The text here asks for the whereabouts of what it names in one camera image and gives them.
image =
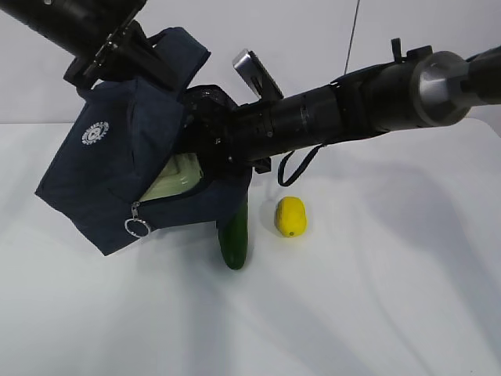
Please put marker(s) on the navy blue fabric lunch bag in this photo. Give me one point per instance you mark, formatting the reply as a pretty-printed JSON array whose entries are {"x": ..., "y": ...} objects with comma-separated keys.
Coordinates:
[{"x": 122, "y": 139}]

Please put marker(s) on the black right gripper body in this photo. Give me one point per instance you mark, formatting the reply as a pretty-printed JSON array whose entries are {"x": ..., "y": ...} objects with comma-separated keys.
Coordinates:
[{"x": 207, "y": 131}]

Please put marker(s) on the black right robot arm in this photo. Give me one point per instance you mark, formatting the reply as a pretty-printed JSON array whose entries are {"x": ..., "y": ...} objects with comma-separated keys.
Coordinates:
[{"x": 420, "y": 88}]

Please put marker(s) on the green lidded glass food container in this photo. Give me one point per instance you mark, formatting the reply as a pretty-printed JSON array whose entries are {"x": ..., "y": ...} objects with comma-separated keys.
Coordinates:
[{"x": 181, "y": 173}]

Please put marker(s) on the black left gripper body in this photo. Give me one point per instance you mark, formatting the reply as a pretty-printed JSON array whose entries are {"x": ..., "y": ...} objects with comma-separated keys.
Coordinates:
[{"x": 109, "y": 51}]

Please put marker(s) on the green cucumber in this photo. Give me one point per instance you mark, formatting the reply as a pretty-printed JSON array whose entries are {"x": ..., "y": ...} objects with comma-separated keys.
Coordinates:
[{"x": 233, "y": 237}]

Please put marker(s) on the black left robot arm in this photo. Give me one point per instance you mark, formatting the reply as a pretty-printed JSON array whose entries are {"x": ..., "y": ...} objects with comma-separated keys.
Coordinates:
[{"x": 51, "y": 18}]

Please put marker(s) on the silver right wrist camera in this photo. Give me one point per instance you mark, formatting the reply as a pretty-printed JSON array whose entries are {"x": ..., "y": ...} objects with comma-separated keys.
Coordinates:
[{"x": 248, "y": 66}]

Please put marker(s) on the yellow lemon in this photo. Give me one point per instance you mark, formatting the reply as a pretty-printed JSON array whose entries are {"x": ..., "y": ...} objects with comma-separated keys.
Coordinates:
[{"x": 290, "y": 217}]

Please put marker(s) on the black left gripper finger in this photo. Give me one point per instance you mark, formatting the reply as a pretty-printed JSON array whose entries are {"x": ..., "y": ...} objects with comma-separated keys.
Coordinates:
[{"x": 162, "y": 68}]

